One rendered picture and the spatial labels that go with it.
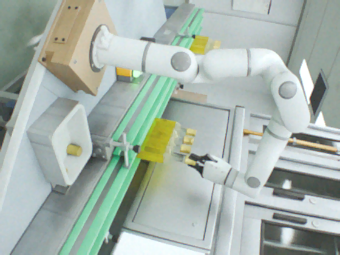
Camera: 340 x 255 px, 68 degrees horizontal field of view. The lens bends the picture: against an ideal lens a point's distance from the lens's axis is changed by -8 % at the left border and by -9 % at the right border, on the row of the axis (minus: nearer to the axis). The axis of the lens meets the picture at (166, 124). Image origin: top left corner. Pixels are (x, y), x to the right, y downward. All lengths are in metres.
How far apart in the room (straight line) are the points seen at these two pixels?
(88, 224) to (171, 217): 0.34
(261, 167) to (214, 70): 0.36
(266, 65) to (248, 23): 6.08
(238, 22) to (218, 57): 6.13
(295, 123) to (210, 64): 0.30
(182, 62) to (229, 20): 6.16
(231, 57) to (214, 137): 0.74
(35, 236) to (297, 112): 0.86
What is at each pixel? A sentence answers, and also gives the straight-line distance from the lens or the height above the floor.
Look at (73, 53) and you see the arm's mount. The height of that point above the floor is 0.85.
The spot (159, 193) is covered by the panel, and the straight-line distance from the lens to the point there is 1.16.
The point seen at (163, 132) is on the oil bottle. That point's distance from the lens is 1.19.
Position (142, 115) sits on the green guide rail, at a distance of 1.10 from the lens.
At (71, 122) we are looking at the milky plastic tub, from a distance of 0.93.
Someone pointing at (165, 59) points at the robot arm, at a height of 1.07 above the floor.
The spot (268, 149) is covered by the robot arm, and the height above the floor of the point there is 1.43.
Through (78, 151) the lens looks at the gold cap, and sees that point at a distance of 0.96.
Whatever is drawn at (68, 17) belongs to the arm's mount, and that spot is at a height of 0.80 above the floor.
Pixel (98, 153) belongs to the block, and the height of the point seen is 0.85.
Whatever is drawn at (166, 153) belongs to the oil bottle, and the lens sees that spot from 1.09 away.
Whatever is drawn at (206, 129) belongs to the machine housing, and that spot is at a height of 1.20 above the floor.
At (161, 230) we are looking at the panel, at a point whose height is 1.13.
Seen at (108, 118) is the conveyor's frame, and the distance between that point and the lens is 1.07.
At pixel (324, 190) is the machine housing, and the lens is 1.45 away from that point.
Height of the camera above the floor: 1.25
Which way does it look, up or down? 10 degrees down
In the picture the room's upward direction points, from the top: 101 degrees clockwise
